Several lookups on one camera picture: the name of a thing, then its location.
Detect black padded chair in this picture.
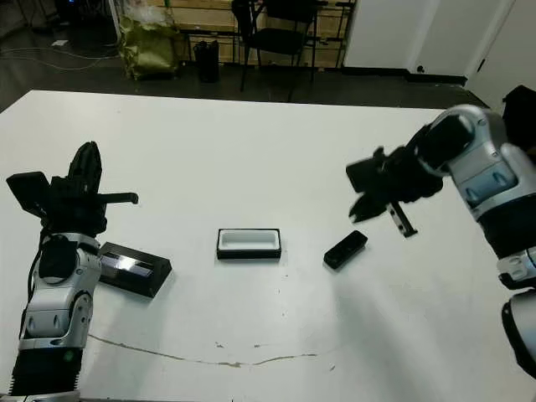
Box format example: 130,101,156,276
499,85,536,148

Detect black box white lining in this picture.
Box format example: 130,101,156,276
216,227,282,262

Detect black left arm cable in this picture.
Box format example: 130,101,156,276
19,233,48,337

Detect black computer tower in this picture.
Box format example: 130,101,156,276
53,0,85,27

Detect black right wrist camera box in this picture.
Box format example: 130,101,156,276
345,156,384,194

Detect black mesh office chair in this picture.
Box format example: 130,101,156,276
239,0,320,102

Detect white-legged office desk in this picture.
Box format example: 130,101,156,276
106,0,123,48

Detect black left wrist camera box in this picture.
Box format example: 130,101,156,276
5,171,54,219

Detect black handheld camera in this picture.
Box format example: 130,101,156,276
322,229,370,271

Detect yellow-green plastic sack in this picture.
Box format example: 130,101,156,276
117,0,186,81

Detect black glossy box lid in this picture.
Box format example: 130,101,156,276
97,241,174,300

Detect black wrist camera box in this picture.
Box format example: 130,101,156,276
5,171,54,219
345,156,384,194

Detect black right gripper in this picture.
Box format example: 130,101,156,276
349,146,443,240

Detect stacked wooden crates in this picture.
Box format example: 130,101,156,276
166,0,358,70

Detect white door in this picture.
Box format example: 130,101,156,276
466,0,536,112

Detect small black bin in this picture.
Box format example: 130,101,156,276
193,39,221,84

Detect white floor cable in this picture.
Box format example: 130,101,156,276
0,40,123,73

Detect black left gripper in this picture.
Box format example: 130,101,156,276
39,142,140,238

